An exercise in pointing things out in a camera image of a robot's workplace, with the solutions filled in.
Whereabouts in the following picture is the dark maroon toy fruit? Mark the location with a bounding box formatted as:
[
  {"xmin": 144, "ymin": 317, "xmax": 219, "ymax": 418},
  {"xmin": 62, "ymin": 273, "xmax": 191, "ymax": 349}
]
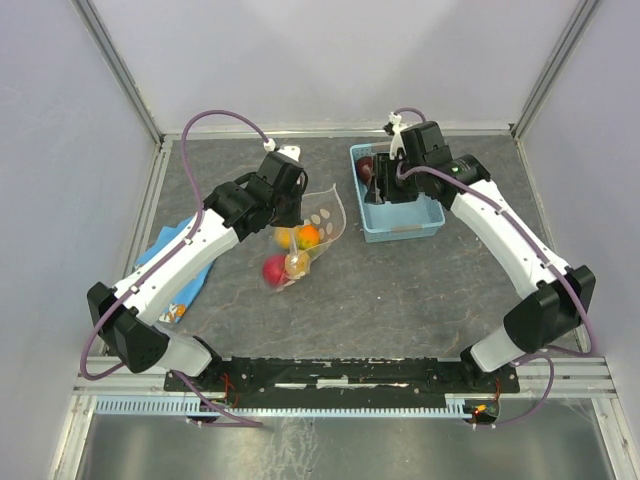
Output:
[{"xmin": 355, "ymin": 156, "xmax": 374, "ymax": 185}]

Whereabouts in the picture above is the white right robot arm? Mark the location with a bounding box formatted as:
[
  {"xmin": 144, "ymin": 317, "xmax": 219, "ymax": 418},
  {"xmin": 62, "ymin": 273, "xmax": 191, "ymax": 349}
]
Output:
[{"xmin": 366, "ymin": 111, "xmax": 596, "ymax": 391}]

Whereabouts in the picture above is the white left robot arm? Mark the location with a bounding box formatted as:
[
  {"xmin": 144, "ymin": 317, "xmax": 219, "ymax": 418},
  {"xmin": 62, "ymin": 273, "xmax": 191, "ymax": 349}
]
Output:
[{"xmin": 87, "ymin": 146, "xmax": 308, "ymax": 390}]

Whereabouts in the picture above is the light blue plastic basket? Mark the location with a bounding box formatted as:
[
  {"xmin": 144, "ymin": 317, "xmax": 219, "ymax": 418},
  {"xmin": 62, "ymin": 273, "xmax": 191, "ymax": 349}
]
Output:
[{"xmin": 349, "ymin": 142, "xmax": 445, "ymax": 243}]

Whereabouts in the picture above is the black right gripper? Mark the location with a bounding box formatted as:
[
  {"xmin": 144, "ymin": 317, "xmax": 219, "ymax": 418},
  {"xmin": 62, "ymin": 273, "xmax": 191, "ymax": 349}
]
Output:
[{"xmin": 363, "ymin": 153, "xmax": 425, "ymax": 205}]

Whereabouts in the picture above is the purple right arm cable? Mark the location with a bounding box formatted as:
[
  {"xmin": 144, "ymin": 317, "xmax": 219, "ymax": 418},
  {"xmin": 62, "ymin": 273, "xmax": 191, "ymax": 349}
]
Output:
[{"xmin": 392, "ymin": 106, "xmax": 600, "ymax": 430}]

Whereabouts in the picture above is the green yellow toy mango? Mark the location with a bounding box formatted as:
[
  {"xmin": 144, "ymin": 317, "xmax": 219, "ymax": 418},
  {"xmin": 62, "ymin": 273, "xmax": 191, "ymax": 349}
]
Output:
[{"xmin": 273, "ymin": 227, "xmax": 296, "ymax": 250}]

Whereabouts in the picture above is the clear dotted zip top bag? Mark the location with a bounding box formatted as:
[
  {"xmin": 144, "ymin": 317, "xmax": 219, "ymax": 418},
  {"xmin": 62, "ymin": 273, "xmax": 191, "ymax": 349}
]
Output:
[{"xmin": 261, "ymin": 184, "xmax": 346, "ymax": 291}]

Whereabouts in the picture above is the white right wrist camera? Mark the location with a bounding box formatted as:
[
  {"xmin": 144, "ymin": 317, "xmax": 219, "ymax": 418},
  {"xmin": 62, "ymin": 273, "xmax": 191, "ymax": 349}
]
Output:
[{"xmin": 383, "ymin": 112, "xmax": 408, "ymax": 160}]

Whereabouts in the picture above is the red toy apple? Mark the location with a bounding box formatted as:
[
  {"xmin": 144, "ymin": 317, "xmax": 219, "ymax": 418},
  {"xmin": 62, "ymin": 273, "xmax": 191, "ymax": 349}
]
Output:
[{"xmin": 262, "ymin": 254, "xmax": 287, "ymax": 288}]

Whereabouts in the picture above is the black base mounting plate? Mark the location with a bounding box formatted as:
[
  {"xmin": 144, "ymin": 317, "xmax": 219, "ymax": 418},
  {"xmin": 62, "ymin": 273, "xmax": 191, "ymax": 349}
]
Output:
[{"xmin": 163, "ymin": 355, "xmax": 521, "ymax": 407}]

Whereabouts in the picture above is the light blue cable duct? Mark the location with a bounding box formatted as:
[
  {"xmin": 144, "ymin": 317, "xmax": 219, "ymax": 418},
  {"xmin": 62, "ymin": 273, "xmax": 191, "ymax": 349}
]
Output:
[{"xmin": 95, "ymin": 395, "xmax": 498, "ymax": 419}]

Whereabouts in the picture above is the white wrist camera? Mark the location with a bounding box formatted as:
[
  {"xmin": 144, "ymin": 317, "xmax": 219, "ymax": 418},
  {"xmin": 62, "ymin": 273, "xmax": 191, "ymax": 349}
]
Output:
[
  {"xmin": 383, "ymin": 112, "xmax": 408, "ymax": 160},
  {"xmin": 263, "ymin": 138, "xmax": 301, "ymax": 162}
]

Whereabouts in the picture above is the green toy lime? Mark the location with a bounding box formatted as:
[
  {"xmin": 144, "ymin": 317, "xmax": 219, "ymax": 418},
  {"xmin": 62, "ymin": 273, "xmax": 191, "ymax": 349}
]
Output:
[{"xmin": 284, "ymin": 251, "xmax": 312, "ymax": 280}]

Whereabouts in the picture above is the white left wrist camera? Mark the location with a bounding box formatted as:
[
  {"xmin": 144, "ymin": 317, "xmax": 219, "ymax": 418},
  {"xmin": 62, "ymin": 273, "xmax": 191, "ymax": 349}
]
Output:
[{"xmin": 263, "ymin": 138, "xmax": 301, "ymax": 162}]

